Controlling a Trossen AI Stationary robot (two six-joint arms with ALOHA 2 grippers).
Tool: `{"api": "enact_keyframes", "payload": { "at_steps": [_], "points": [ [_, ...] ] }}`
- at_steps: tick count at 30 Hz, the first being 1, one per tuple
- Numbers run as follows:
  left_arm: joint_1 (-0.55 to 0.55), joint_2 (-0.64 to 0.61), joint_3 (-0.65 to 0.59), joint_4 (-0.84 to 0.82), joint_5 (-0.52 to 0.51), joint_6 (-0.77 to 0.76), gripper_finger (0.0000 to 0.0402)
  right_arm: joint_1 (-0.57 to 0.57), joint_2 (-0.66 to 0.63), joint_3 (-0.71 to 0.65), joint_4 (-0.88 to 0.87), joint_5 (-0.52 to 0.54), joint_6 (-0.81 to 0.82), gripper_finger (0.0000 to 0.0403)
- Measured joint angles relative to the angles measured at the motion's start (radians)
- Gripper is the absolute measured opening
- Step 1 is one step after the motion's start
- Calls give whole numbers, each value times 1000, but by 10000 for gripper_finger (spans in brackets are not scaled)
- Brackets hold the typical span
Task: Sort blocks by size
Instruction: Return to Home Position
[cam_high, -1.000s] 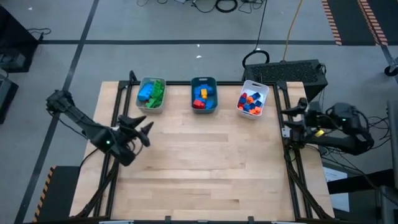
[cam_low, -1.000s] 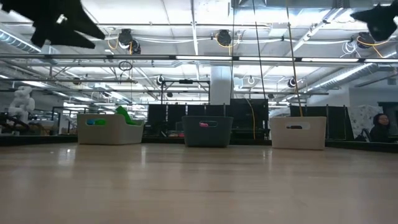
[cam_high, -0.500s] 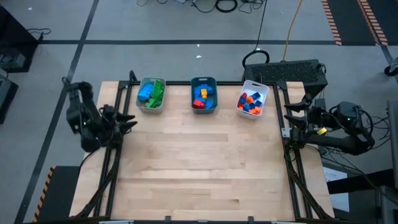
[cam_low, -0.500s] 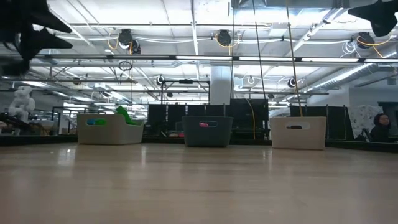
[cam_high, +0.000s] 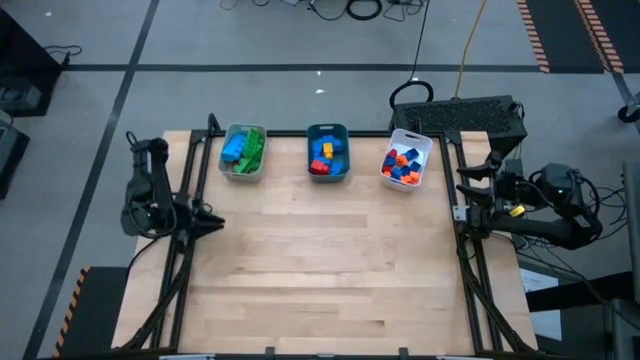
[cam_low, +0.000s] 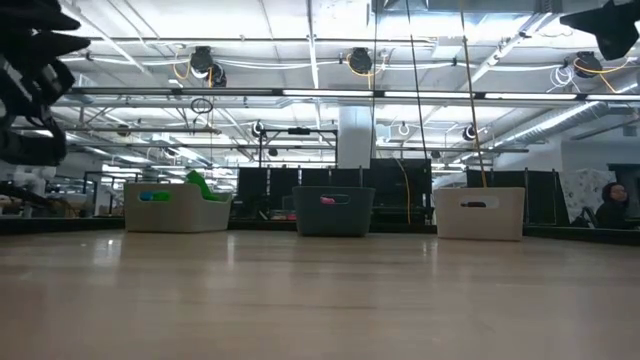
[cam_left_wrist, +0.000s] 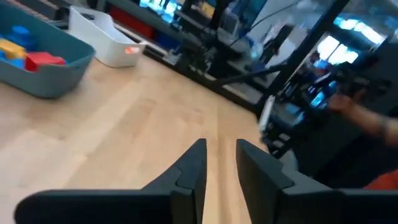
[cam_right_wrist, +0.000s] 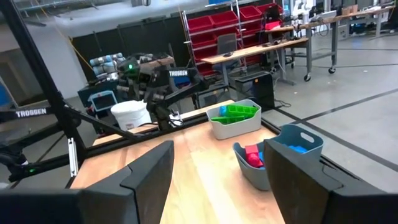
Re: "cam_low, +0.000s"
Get white humanoid figure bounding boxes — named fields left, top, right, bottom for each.
left=13, top=166, right=58, bottom=202

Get dark cabinet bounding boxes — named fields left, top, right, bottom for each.
left=606, top=162, right=640, bottom=230

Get white patterned panel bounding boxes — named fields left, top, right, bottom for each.
left=558, top=168, right=621, bottom=231

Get person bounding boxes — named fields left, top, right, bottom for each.
left=594, top=181, right=633, bottom=230

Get long ceiling light strip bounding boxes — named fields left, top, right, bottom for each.
left=64, top=85, right=640, bottom=101

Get black framed panels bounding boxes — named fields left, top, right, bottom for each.
left=465, top=168, right=570, bottom=227

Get light grey plastic bin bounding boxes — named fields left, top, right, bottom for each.
left=123, top=181, right=235, bottom=234

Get white plastic bin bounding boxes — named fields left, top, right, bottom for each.
left=433, top=186, right=527, bottom=243

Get white column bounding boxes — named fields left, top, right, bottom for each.
left=338, top=104, right=377, bottom=169

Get teal plastic bin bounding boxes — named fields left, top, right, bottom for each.
left=292, top=185, right=377, bottom=238

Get black ceiling cable reel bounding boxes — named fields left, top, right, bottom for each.
left=189, top=45, right=215, bottom=76
left=573, top=50, right=604, bottom=79
left=347, top=46, right=374, bottom=76
left=209, top=62, right=228, bottom=88

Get silver ceiling duct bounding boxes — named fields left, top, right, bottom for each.
left=492, top=98, right=640, bottom=149

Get long yellow cable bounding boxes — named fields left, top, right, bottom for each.
left=458, top=0, right=488, bottom=189

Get long black cable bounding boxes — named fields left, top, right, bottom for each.
left=404, top=0, right=429, bottom=162

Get thin yellow cable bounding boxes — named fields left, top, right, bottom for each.
left=393, top=156, right=412, bottom=225

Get black panel wall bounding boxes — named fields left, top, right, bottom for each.
left=235, top=158, right=434, bottom=224

